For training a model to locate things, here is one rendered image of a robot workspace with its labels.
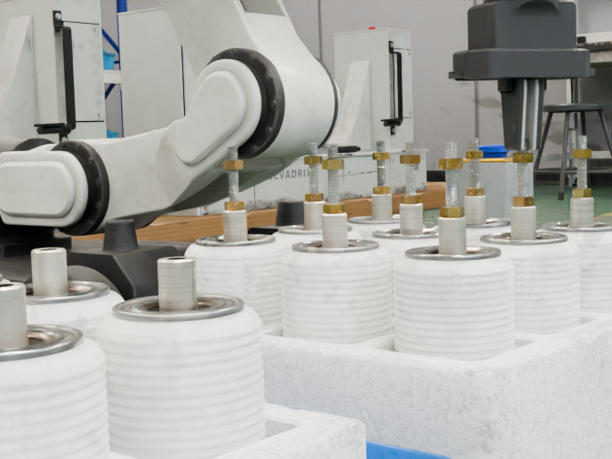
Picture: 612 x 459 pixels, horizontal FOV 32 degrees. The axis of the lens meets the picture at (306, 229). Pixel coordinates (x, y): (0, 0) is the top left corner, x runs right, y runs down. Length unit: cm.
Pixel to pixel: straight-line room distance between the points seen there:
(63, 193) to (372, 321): 77
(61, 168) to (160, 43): 219
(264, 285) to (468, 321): 23
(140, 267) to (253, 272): 38
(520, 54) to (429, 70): 594
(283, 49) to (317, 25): 599
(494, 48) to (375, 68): 383
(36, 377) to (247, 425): 15
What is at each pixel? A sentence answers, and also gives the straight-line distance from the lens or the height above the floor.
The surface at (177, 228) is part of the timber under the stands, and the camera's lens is 344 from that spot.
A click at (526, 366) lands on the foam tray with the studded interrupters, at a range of 80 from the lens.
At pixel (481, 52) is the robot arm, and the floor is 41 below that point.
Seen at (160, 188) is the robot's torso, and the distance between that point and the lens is 148.
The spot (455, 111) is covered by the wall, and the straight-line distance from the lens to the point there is 674.
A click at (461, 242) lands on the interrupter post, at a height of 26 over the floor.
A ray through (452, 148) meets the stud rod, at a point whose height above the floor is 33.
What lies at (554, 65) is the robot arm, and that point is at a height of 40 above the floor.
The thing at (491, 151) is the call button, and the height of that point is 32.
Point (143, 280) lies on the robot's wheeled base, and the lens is 129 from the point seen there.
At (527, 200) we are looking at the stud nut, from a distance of 93.
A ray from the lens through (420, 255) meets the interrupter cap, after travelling 81.
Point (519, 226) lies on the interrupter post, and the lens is 93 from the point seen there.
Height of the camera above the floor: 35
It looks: 5 degrees down
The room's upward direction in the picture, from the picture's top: 2 degrees counter-clockwise
